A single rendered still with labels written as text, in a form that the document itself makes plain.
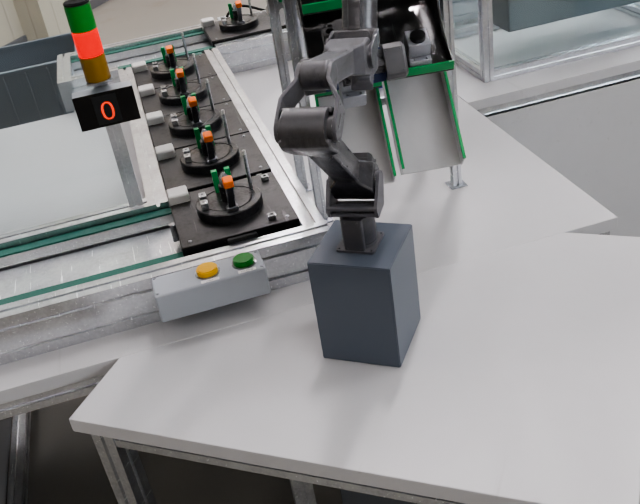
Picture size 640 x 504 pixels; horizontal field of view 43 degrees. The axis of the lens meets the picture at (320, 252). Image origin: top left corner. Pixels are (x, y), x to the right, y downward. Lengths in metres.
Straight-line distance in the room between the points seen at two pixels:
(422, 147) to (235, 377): 0.63
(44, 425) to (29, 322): 1.30
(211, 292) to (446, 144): 0.58
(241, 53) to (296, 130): 1.82
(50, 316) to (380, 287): 0.65
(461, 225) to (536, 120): 0.80
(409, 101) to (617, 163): 1.10
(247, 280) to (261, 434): 0.33
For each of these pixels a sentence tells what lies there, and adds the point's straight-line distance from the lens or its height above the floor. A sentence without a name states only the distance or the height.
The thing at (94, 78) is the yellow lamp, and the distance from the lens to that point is 1.68.
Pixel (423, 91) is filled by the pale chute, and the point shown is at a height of 1.11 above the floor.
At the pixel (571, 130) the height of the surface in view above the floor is 0.69.
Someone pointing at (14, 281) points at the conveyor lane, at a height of 0.92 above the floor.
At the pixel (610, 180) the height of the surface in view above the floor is 0.48.
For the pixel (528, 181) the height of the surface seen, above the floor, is 0.86.
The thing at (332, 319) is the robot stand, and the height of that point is 0.95.
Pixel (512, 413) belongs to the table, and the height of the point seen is 0.86.
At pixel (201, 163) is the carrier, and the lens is 1.89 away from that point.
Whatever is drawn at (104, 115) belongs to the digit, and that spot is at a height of 1.19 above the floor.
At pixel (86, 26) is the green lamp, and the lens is 1.66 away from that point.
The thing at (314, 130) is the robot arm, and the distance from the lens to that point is 1.02.
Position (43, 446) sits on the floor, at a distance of 2.80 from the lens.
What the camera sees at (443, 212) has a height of 0.86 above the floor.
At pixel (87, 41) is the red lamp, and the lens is 1.66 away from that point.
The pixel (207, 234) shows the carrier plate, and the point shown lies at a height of 0.97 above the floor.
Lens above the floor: 1.75
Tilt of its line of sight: 32 degrees down
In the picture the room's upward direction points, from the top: 9 degrees counter-clockwise
